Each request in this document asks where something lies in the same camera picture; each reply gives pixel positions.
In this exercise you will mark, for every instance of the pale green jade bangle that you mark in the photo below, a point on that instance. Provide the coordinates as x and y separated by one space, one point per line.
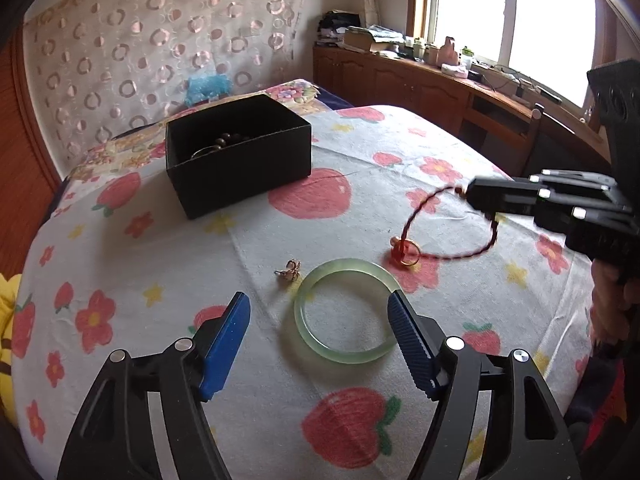
301 312

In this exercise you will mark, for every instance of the strawberry printed bed sheet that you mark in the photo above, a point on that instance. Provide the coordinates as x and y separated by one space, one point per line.
200 260

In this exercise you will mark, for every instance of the brown wooden wardrobe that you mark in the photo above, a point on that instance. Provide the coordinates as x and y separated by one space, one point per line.
20 185

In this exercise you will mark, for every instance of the person's right hand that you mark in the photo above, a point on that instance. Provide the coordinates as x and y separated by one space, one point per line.
612 310

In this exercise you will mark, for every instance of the blue crinkled bag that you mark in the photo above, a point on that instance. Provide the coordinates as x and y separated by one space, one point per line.
207 91

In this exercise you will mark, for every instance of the yellow cloth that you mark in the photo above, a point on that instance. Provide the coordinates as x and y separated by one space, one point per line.
6 310

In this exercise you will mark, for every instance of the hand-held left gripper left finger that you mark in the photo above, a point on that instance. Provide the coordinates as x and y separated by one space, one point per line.
225 350

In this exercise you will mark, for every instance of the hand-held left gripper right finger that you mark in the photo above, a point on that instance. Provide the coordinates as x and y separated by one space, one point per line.
410 347

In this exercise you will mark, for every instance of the silver metal bangle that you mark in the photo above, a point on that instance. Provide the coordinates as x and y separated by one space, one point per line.
200 152

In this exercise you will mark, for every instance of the dark blue blanket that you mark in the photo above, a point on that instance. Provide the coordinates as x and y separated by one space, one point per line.
335 97

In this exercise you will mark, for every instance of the green capped bottle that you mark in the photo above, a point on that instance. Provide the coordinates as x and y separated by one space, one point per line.
467 57

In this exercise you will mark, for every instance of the pile of dark clothes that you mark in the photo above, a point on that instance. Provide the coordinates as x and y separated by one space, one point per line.
335 25

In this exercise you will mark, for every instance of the wooden framed window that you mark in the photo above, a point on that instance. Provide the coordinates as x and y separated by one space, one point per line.
475 5

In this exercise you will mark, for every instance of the long wooden cabinet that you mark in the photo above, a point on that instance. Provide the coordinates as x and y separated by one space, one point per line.
400 85

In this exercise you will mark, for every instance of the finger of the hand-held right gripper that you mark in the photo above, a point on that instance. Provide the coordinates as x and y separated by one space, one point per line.
505 197
580 180

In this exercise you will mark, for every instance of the white tissue pack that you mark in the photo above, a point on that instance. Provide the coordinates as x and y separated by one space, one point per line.
454 70

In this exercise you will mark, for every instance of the circle patterned sheer curtain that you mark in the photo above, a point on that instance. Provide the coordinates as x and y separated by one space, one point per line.
150 35

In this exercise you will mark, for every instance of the dark chair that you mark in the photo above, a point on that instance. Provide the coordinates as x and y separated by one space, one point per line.
560 150

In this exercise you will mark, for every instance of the black cardboard box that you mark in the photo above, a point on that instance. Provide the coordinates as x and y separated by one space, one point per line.
240 180

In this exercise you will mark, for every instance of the pink bottle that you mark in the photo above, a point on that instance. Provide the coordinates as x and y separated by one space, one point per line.
448 52

